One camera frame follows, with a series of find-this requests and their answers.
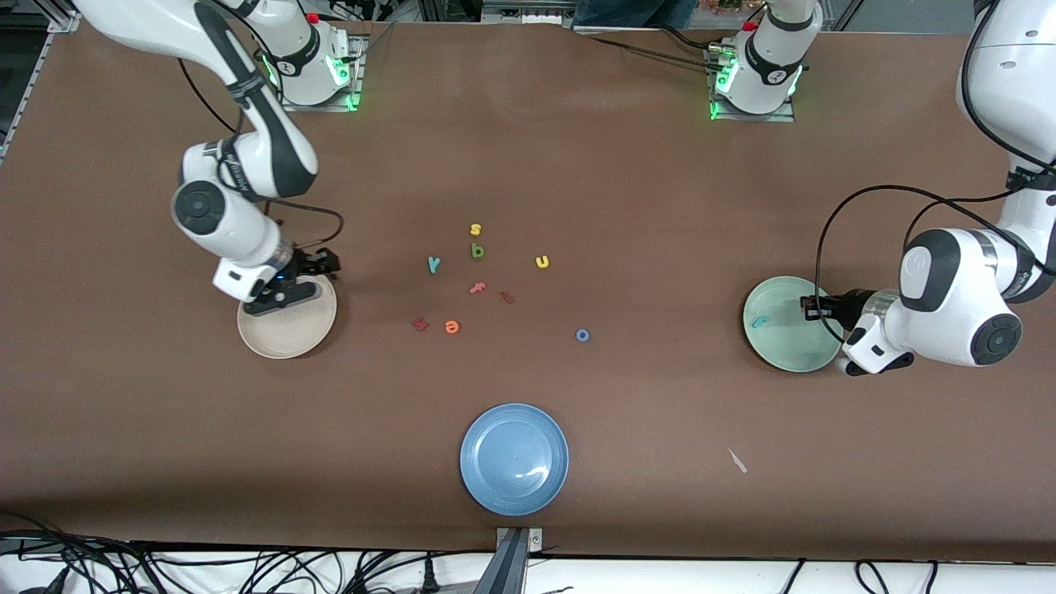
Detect aluminium left arm base plate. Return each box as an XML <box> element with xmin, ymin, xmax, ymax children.
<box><xmin>709</xmin><ymin>45</ymin><xmax>797</xmax><ymax>123</ymax></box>

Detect aluminium side frame profile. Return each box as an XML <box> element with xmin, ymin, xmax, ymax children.
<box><xmin>0</xmin><ymin>0</ymin><xmax>83</xmax><ymax>162</ymax></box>

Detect blue round plate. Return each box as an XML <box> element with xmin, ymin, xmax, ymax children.
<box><xmin>460</xmin><ymin>403</ymin><xmax>570</xmax><ymax>517</ymax></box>

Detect aluminium right arm base plate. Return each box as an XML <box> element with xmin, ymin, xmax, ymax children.
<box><xmin>275</xmin><ymin>35</ymin><xmax>365</xmax><ymax>112</ymax></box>

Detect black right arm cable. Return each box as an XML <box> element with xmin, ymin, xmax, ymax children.
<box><xmin>177</xmin><ymin>58</ymin><xmax>343</xmax><ymax>248</ymax></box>

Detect green round plate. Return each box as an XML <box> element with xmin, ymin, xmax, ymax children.
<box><xmin>742</xmin><ymin>276</ymin><xmax>845</xmax><ymax>374</ymax></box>

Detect black power cable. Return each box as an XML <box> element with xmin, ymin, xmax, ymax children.
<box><xmin>577</xmin><ymin>25</ymin><xmax>727</xmax><ymax>67</ymax></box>

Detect beige round plate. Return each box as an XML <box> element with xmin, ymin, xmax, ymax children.
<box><xmin>237</xmin><ymin>276</ymin><xmax>338</xmax><ymax>361</ymax></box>

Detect brown table cover sheet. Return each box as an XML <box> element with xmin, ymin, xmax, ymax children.
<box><xmin>0</xmin><ymin>15</ymin><xmax>1056</xmax><ymax>563</ymax></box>

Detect metal camera mount pole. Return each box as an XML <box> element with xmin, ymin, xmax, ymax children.
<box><xmin>493</xmin><ymin>526</ymin><xmax>545</xmax><ymax>594</ymax></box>

